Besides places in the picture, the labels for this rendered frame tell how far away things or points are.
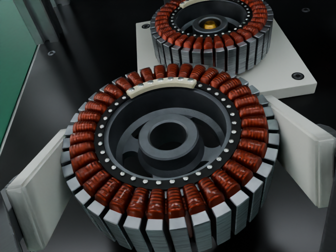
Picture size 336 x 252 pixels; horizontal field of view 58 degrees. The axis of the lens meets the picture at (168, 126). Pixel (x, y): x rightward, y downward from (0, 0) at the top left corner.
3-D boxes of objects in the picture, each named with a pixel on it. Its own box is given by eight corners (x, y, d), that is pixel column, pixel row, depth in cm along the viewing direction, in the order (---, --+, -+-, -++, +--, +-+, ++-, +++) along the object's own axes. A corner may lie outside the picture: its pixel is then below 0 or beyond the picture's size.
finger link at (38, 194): (45, 251, 12) (27, 254, 12) (84, 172, 19) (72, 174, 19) (22, 185, 11) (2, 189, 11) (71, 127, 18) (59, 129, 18)
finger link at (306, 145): (316, 139, 11) (337, 136, 11) (259, 96, 18) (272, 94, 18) (317, 210, 12) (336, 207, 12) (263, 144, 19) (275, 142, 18)
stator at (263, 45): (291, 64, 27) (299, 26, 24) (169, 96, 26) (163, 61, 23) (241, 9, 34) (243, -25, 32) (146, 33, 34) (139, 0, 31)
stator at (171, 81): (304, 242, 14) (323, 203, 11) (70, 275, 15) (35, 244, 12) (242, 89, 22) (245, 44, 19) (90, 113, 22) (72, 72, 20)
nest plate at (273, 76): (314, 93, 26) (318, 82, 25) (141, 121, 26) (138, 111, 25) (261, 10, 36) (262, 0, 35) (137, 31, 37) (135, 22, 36)
